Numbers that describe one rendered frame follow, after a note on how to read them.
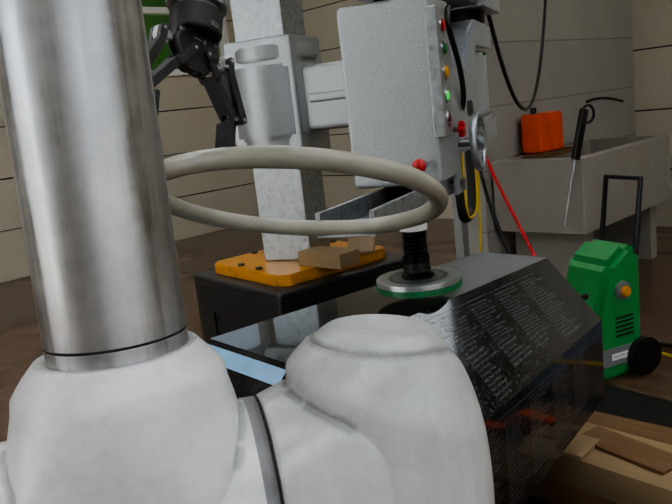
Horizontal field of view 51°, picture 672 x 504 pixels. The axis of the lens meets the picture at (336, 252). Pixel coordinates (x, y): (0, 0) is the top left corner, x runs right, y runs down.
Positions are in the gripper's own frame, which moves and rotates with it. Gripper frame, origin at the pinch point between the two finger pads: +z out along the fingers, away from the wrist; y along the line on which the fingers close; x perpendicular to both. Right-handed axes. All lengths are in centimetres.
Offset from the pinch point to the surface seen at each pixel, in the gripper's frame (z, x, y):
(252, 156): 2.6, -11.2, 1.3
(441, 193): 2.9, -23.8, 28.6
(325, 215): -0.8, 10.5, 44.7
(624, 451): 49, -12, 163
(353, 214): -4, 14, 59
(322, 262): -8, 73, 124
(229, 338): 22, 47, 57
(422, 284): 8, 13, 87
